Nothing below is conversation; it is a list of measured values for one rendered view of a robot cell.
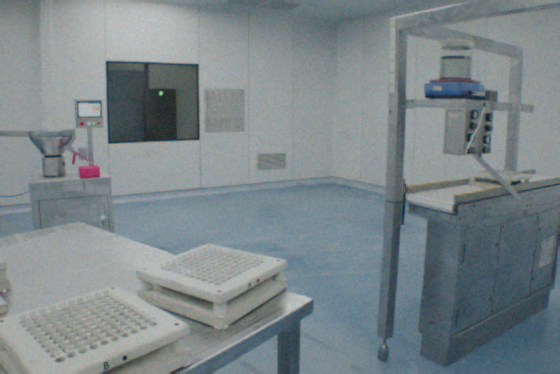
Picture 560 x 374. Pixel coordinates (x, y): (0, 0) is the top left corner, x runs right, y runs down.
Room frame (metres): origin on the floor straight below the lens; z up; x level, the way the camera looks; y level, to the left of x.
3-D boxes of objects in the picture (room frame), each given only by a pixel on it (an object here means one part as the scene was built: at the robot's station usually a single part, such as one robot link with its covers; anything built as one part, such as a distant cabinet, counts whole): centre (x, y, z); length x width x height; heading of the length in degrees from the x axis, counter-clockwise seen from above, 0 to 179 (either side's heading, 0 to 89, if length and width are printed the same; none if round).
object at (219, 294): (0.92, 0.16, 0.89); 0.25 x 0.24 x 0.02; 59
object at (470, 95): (1.89, -0.77, 1.36); 0.21 x 0.20 x 0.09; 33
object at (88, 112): (3.58, 1.67, 1.07); 0.23 x 0.10 x 0.62; 121
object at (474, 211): (2.23, -1.22, 0.82); 1.30 x 0.29 x 0.10; 123
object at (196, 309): (0.92, 0.16, 0.85); 0.24 x 0.24 x 0.02; 59
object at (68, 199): (3.35, 1.77, 0.38); 0.63 x 0.57 x 0.76; 121
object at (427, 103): (2.03, -0.89, 1.29); 0.62 x 0.38 x 0.04; 123
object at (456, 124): (1.81, -0.80, 1.18); 0.22 x 0.11 x 0.20; 123
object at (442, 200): (2.23, -1.22, 0.85); 1.35 x 0.25 x 0.05; 123
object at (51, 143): (3.37, 1.84, 0.95); 0.49 x 0.36 x 0.37; 121
